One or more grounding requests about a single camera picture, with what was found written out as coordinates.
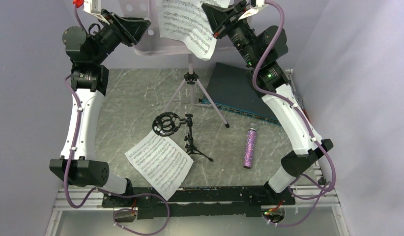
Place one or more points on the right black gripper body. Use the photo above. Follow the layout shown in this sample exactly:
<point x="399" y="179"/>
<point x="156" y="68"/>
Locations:
<point x="239" y="31"/>

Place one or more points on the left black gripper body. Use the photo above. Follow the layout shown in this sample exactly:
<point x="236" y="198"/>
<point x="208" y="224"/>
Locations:
<point x="112" y="34"/>

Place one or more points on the lilac perforated music stand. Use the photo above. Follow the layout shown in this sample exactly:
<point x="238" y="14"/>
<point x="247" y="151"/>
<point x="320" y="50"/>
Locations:
<point x="154" y="51"/>

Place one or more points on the sheet music page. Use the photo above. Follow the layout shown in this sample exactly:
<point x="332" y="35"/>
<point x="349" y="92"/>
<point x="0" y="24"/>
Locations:
<point x="161" y="162"/>
<point x="185" y="21"/>

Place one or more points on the black microphone shock mount stand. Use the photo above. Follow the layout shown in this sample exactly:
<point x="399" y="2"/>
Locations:
<point x="168" y="123"/>

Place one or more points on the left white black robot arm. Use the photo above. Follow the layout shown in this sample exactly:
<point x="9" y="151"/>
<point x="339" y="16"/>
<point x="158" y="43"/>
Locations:
<point x="87" y="83"/>

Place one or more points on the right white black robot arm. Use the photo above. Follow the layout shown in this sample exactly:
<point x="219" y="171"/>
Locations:
<point x="261" y="52"/>

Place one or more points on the dark blue rack unit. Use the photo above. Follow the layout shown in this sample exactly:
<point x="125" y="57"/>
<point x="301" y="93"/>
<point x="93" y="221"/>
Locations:
<point x="231" y="91"/>

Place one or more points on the purple glitter microphone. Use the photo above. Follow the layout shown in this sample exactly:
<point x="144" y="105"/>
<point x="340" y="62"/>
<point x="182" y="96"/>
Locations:
<point x="250" y="145"/>

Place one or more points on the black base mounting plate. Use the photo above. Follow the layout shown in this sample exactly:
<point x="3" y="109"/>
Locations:
<point x="200" y="201"/>

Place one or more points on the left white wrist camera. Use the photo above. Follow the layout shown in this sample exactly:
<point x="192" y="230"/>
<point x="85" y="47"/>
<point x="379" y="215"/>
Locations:
<point x="92" y="7"/>

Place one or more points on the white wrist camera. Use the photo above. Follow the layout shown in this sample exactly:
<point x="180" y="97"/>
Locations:
<point x="254" y="7"/>
<point x="92" y="7"/>

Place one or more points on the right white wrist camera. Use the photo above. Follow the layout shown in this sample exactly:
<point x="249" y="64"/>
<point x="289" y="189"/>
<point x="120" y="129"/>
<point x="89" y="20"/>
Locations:
<point x="254" y="7"/>

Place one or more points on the red handled adjustable wrench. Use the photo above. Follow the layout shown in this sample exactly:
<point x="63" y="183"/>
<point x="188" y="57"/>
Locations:
<point x="300" y="103"/>

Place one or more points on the aluminium frame rail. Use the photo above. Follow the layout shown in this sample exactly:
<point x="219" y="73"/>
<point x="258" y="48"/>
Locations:
<point x="92" y="200"/>

